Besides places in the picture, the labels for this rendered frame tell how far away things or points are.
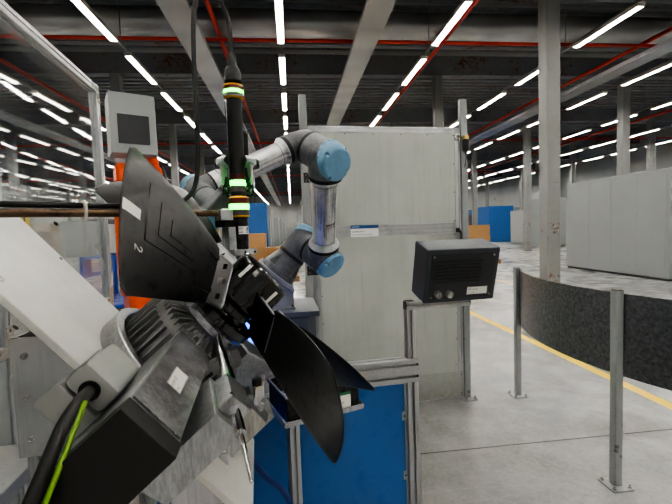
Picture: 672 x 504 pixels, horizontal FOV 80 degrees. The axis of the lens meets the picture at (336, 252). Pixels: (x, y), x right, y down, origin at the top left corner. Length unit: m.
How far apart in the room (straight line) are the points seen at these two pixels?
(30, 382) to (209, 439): 0.37
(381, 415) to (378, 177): 1.80
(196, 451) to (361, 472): 1.01
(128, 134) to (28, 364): 4.11
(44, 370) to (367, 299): 2.28
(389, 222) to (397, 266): 0.32
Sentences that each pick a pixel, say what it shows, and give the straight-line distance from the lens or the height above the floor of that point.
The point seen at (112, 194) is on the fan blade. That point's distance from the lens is 0.92.
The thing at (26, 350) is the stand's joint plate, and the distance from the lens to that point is 0.84.
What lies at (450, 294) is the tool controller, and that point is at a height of 1.08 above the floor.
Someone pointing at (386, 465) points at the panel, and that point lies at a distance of 1.56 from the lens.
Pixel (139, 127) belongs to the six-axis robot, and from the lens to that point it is 4.86.
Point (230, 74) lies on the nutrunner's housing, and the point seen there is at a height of 1.64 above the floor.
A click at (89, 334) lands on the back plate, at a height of 1.14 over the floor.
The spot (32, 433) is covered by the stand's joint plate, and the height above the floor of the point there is 0.99.
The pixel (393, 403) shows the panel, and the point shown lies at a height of 0.71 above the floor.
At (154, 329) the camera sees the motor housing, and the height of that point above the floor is 1.14.
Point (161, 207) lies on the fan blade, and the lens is 0.62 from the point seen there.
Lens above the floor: 1.31
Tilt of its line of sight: 4 degrees down
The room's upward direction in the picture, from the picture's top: 2 degrees counter-clockwise
